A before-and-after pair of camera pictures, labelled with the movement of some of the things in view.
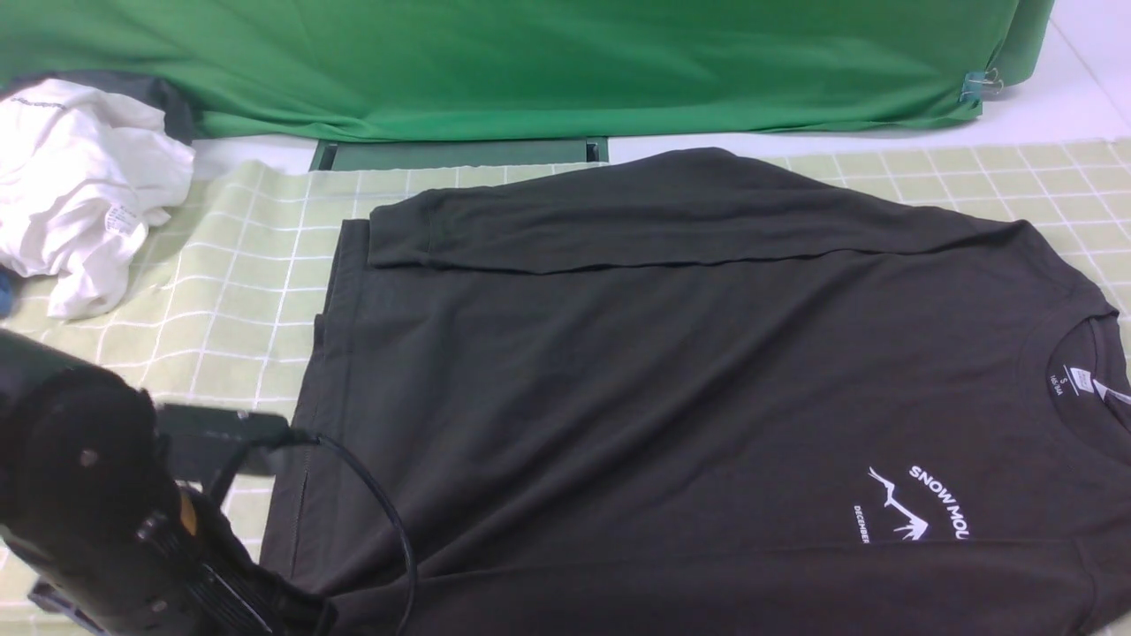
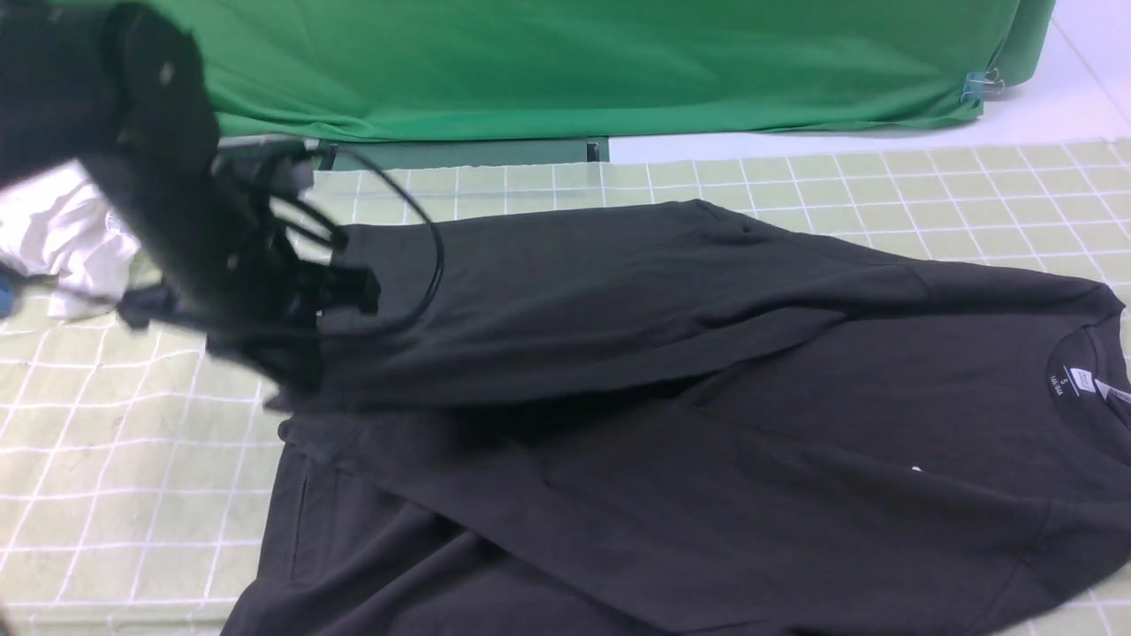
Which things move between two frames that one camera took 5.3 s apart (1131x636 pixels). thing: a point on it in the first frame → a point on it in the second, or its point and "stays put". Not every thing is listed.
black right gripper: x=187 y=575 → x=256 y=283
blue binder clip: x=973 y=84 stays put
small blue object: x=6 y=294 stays put
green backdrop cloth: x=259 y=69 stays put
